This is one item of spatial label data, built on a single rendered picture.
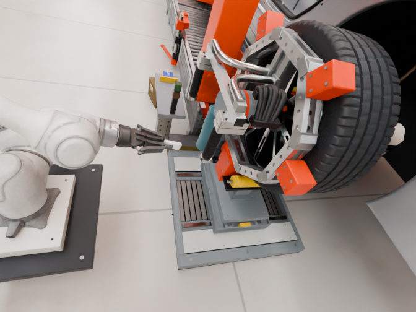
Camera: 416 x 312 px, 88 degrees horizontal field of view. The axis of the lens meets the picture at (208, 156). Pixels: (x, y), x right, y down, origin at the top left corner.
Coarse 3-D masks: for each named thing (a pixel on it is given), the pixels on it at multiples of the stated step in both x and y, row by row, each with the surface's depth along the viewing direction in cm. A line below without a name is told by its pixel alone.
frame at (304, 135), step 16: (272, 32) 75; (288, 32) 72; (256, 48) 85; (272, 48) 82; (288, 48) 67; (304, 48) 67; (256, 64) 96; (304, 64) 61; (320, 64) 61; (304, 80) 61; (304, 96) 61; (304, 112) 61; (304, 128) 61; (240, 144) 106; (288, 144) 66; (304, 144) 63; (240, 160) 99; (272, 160) 73; (256, 176) 83; (272, 176) 75
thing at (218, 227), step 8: (216, 160) 156; (208, 168) 152; (208, 176) 148; (208, 184) 141; (208, 192) 140; (208, 200) 139; (216, 200) 138; (216, 208) 134; (216, 216) 131; (216, 224) 125; (224, 224) 127; (232, 224) 128; (240, 224) 128; (248, 224) 130; (256, 224) 133; (264, 224) 134; (216, 232) 128; (224, 232) 131
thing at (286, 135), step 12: (264, 60) 95; (252, 84) 105; (264, 84) 98; (288, 84) 82; (288, 96) 84; (288, 108) 82; (288, 120) 83; (252, 132) 108; (264, 132) 97; (276, 132) 89; (288, 132) 82; (252, 144) 109; (264, 144) 97; (276, 144) 89; (252, 156) 103; (264, 156) 105; (264, 168) 93
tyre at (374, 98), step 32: (320, 32) 66; (352, 32) 71; (384, 64) 64; (352, 96) 58; (384, 96) 62; (320, 128) 65; (352, 128) 60; (384, 128) 64; (320, 160) 65; (352, 160) 67; (320, 192) 85
